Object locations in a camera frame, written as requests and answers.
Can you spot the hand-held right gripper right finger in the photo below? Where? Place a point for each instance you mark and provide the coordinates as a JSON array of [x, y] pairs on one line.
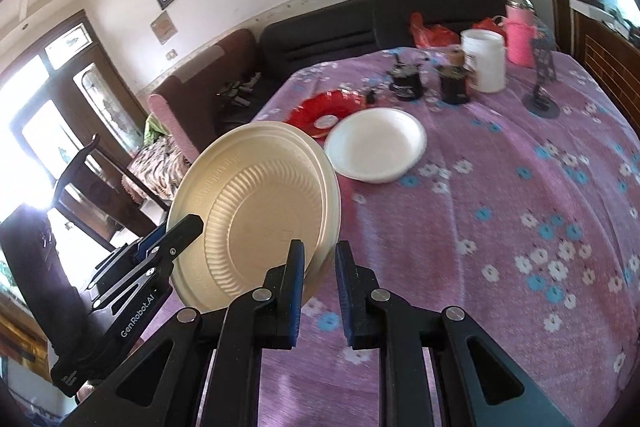
[[344, 287]]

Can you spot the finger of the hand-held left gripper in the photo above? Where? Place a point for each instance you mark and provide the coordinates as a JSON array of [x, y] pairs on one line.
[[180, 237], [147, 243]]

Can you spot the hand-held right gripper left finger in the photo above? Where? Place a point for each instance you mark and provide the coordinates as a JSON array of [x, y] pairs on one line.
[[296, 279]]

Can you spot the cream ribbed disposable plate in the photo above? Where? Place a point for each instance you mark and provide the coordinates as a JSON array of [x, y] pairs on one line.
[[250, 207]]

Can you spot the white foam bowl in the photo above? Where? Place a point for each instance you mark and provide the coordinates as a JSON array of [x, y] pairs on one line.
[[375, 147]]

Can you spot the dark wooden chair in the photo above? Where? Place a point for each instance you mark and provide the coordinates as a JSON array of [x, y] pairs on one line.
[[100, 197]]

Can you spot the striped cushion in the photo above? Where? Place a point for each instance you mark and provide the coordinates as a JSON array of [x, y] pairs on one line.
[[155, 167]]

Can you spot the wooden glass door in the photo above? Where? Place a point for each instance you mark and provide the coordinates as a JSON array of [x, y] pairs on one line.
[[65, 107]]

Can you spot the remote controls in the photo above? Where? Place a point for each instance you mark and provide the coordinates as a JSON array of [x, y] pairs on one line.
[[240, 89]]

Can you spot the brown armchair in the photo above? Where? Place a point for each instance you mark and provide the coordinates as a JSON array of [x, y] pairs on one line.
[[200, 77]]

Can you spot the red glass plate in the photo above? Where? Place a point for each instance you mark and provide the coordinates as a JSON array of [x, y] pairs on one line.
[[320, 107]]

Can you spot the purple floral tablecloth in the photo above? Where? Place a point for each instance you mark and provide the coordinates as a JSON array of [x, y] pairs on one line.
[[500, 207]]

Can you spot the dark glass jar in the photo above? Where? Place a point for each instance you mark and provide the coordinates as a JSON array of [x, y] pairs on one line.
[[406, 82]]

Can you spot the dark jar with cork lid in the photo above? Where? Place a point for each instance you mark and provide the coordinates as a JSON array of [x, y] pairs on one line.
[[454, 84]]

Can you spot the black sofa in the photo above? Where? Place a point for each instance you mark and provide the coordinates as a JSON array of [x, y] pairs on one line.
[[325, 37]]

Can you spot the white plastic jar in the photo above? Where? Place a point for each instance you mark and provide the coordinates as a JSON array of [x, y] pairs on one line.
[[484, 62]]

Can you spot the red plastic bag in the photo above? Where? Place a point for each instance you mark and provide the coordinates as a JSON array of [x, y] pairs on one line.
[[490, 25], [432, 34]]

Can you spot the black phone stand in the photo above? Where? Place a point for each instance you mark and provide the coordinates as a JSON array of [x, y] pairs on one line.
[[544, 62]]

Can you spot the pink covered thermos flask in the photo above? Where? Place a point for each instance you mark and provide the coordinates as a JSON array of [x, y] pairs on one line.
[[521, 37]]

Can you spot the wooden brick-pattern cabinet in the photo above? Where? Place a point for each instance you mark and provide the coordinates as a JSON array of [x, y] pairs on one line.
[[610, 57]]

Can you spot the wall switch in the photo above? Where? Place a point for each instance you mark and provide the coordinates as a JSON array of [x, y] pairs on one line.
[[172, 54]]

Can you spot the small wall frame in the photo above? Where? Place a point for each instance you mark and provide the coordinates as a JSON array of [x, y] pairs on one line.
[[163, 28]]

